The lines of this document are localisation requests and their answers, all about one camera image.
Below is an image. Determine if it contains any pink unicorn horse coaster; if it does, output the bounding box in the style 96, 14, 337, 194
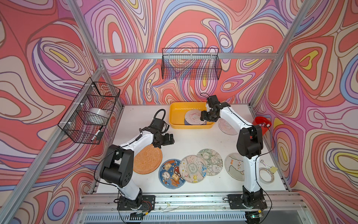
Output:
184, 109, 207, 125

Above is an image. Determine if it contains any white doodle pastel coaster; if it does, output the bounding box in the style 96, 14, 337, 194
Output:
179, 155, 207, 183

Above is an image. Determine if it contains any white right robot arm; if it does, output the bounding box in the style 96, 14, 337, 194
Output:
200, 95, 264, 208

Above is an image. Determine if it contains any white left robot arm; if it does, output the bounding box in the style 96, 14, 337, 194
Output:
99, 118, 174, 207

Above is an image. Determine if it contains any yellow plastic storage box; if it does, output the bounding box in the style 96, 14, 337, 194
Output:
169, 102, 214, 129

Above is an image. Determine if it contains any pink rainbow unicorn coaster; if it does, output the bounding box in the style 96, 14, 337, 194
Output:
218, 118, 238, 135

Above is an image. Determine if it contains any orange round coaster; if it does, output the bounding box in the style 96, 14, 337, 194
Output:
133, 144, 163, 175

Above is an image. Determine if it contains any blue toast cartoon coaster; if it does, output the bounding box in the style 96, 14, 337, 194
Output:
158, 159, 186, 189

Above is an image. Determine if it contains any green floral bunny coaster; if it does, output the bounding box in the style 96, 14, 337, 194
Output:
197, 148, 223, 176

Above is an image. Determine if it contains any beige white dog coaster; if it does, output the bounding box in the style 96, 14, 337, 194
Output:
224, 153, 245, 181

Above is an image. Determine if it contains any red plastic cup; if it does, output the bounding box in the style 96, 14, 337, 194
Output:
253, 116, 272, 129

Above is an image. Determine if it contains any silver tape roll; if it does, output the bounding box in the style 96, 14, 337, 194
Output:
85, 108, 110, 126

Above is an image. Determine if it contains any white marker pen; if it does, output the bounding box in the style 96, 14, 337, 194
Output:
91, 130, 101, 141

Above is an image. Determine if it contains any yellow sticky note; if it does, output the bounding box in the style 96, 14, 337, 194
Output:
269, 166, 278, 174

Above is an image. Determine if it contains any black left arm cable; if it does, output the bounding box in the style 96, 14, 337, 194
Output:
93, 108, 171, 224

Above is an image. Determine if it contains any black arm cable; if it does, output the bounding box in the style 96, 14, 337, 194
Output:
93, 108, 171, 224
199, 92, 276, 224

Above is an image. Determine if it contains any black wire basket back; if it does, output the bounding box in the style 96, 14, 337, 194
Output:
161, 47, 222, 80

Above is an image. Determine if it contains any black wire basket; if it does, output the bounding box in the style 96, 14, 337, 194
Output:
161, 47, 222, 80
57, 78, 120, 145

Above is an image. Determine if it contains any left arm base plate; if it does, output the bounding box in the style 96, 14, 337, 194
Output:
114, 195, 156, 212

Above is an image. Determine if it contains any black wire basket left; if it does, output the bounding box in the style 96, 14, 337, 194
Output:
57, 78, 120, 145

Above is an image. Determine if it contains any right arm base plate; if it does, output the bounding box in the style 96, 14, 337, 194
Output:
227, 192, 268, 210

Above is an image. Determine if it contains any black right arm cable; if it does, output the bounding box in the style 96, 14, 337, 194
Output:
199, 92, 276, 224

